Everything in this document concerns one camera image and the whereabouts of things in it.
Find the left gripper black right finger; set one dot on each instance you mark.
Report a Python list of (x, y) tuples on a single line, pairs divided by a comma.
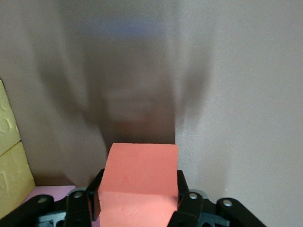
[(194, 210)]

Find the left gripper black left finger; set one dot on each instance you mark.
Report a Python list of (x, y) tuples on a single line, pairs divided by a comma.
[(78, 205)]

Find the pink foam cube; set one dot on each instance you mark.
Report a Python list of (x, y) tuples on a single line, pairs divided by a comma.
[(52, 192)]

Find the orange foam cube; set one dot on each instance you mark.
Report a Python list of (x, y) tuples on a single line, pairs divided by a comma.
[(142, 170)]

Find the yellow foam cube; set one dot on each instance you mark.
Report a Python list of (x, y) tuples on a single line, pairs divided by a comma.
[(11, 177), (7, 118)]

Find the brown table cover sheet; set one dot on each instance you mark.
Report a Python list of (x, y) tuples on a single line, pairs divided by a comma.
[(236, 71)]

